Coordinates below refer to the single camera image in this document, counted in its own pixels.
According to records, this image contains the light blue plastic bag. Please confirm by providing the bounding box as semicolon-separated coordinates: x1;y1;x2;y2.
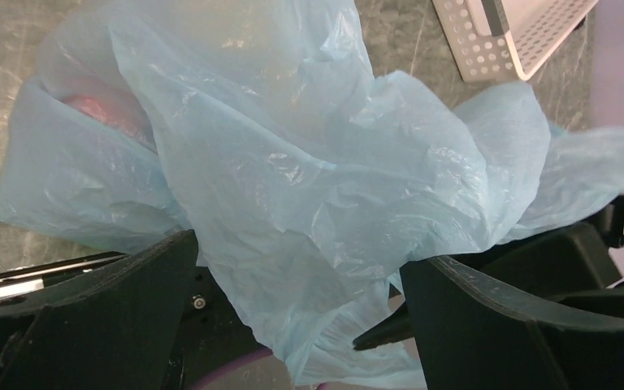
0;1;624;389

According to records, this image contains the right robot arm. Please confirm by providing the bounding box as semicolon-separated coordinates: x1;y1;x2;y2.
455;195;624;319

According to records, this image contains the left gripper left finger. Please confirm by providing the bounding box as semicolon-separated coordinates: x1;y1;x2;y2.
0;231;198;389

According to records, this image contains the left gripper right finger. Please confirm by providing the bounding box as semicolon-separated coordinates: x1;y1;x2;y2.
401;256;624;389

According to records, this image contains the red fake fruit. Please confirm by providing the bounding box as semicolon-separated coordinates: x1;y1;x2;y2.
63;94;155;150

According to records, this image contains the white perforated plastic basket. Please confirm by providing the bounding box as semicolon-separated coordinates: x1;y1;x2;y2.
432;0;597;83

